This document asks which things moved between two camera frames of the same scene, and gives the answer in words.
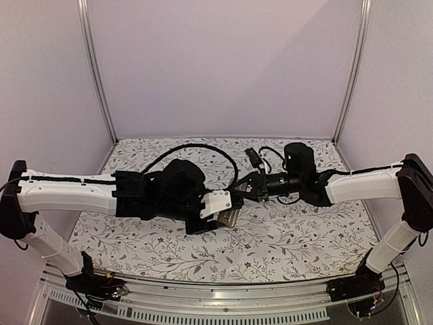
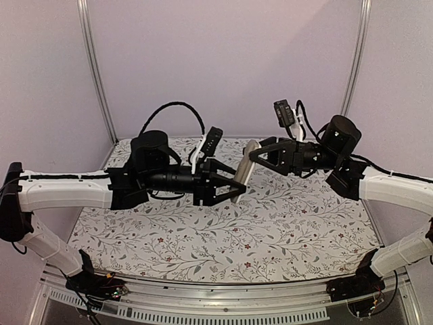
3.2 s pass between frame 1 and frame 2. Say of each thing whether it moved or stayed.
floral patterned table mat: stayed
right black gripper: moved
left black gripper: moved
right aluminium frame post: stayed
